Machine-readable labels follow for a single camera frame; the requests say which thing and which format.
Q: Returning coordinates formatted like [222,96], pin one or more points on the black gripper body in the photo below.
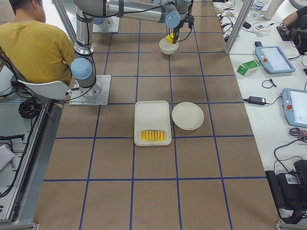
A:
[176,33]

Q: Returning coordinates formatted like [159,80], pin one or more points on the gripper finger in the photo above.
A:
[177,36]
[174,38]

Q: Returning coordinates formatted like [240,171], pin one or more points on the yellow lemon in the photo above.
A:
[169,38]

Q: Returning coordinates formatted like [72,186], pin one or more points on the white ceramic bowl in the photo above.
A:
[167,48]

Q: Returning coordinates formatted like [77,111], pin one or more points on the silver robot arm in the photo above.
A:
[103,16]

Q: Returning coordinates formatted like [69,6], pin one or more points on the green white carton box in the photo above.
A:
[248,68]

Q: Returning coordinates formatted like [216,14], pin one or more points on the cream round plate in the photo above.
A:
[187,116]

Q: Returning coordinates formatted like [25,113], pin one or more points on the white rectangular tray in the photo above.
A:
[152,115]

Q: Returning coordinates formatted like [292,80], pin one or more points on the blue teach pendant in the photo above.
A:
[295,107]
[273,59]

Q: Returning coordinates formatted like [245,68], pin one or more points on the black power adapter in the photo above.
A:
[257,100]

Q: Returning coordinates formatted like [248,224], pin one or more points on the sliced yellow fruit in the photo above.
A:
[153,135]

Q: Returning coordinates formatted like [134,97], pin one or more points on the white chair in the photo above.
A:
[55,90]

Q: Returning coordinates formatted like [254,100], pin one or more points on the person in yellow shirt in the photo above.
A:
[41,52]

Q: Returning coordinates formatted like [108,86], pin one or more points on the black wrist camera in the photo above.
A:
[190,21]

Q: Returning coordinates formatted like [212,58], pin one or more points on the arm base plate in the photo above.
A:
[97,95]
[106,25]

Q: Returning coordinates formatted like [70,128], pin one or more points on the aluminium frame post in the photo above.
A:
[244,10]

